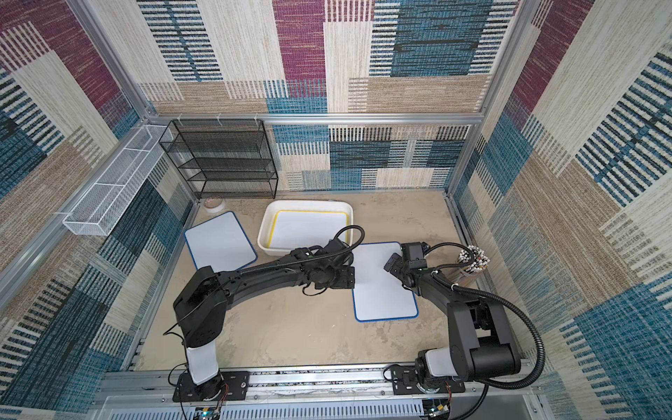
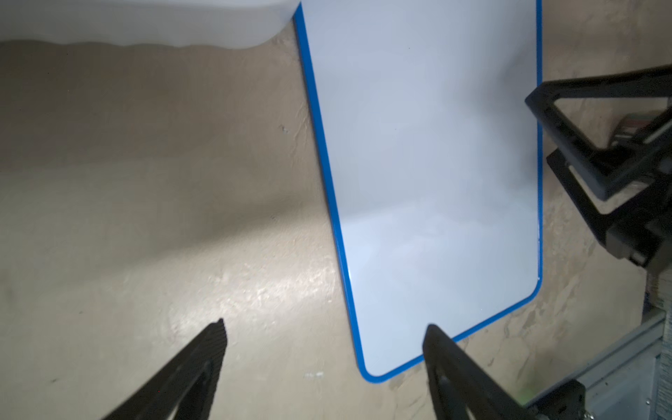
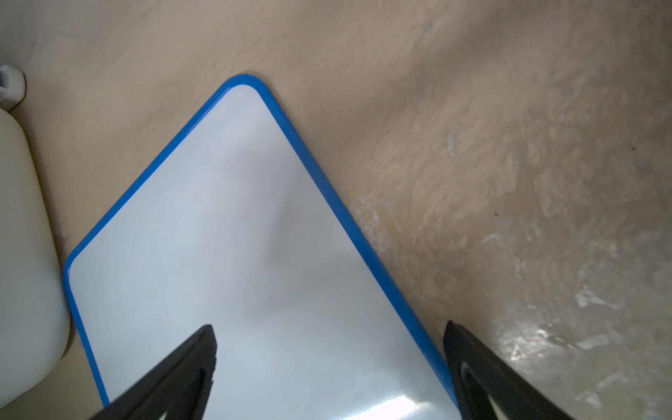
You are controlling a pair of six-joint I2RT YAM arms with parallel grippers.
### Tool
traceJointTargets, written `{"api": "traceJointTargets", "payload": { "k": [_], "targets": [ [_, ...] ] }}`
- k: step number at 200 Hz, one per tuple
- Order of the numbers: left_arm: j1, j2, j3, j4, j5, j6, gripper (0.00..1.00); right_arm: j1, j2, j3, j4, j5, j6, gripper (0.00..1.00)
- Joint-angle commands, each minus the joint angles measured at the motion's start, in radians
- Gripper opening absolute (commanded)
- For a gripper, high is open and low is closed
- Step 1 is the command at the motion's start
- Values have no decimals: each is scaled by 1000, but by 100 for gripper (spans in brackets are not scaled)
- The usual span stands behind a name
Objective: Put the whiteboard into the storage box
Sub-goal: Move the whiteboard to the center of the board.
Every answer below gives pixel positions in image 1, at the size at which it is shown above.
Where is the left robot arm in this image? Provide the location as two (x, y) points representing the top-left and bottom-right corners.
(173, 241), (355, 386)

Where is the cup of pencils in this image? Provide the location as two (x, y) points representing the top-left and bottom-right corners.
(458, 245), (491, 278)

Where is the black wire mesh shelf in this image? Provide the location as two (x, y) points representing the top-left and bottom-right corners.
(159, 119), (279, 200)

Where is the blue-framed whiteboard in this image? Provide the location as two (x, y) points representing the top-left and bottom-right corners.
(185, 211), (258, 272)
(353, 243), (419, 323)

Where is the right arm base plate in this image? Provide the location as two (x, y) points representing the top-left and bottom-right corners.
(383, 363), (466, 396)

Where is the tape roll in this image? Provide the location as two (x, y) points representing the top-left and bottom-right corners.
(203, 198), (226, 214)

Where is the white wire mesh basket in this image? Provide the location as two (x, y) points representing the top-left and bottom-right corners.
(62, 125), (166, 236)

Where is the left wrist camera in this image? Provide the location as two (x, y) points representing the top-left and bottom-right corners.
(320, 238), (349, 258)

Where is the aluminium front rail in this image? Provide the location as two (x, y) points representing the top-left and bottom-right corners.
(93, 359), (542, 408)

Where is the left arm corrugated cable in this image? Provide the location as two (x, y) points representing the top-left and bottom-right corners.
(235, 224), (367, 298)

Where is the yellow-framed whiteboard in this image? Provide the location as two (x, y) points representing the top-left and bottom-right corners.
(269, 210), (350, 250)

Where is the white plastic storage box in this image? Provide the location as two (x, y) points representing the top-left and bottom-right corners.
(257, 199), (355, 257)

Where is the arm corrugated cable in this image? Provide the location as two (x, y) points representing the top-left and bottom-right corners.
(235, 224), (367, 298)
(422, 240), (546, 420)

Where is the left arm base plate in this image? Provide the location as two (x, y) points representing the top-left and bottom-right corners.
(173, 371), (250, 404)

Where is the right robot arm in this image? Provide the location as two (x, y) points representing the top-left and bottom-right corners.
(384, 243), (521, 392)

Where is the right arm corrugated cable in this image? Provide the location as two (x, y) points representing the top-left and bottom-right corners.
(422, 240), (546, 420)

